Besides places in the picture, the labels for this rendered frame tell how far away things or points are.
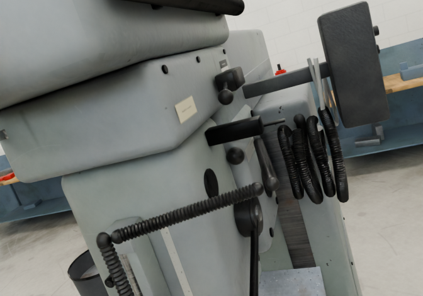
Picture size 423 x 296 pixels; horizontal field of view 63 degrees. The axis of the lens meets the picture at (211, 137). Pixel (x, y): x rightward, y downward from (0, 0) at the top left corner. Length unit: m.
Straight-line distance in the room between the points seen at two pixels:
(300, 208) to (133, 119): 0.64
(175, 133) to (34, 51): 0.15
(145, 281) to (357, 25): 0.51
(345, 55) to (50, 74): 0.49
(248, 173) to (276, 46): 4.10
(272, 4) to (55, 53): 4.44
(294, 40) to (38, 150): 4.33
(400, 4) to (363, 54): 4.11
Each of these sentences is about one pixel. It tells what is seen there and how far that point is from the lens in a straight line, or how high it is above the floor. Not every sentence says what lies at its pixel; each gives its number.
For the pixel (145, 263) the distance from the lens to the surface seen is 0.47.
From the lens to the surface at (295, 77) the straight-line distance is 0.74.
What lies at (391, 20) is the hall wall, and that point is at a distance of 4.73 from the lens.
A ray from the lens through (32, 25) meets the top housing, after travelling 0.30.
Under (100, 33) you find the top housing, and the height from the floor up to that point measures 1.75.
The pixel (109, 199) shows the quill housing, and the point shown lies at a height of 1.58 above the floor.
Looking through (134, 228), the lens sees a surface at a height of 1.58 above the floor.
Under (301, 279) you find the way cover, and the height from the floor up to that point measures 1.09.
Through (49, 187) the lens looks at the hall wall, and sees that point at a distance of 6.88.
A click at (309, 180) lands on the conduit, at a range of 0.69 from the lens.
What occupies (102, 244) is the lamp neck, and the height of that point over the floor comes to 1.58.
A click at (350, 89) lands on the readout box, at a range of 0.66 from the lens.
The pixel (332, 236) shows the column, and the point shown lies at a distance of 0.97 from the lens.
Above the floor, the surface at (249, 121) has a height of 1.62.
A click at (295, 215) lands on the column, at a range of 0.93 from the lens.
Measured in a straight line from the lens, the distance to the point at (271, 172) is 0.35.
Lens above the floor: 1.71
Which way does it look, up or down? 12 degrees down
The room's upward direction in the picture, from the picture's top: 18 degrees counter-clockwise
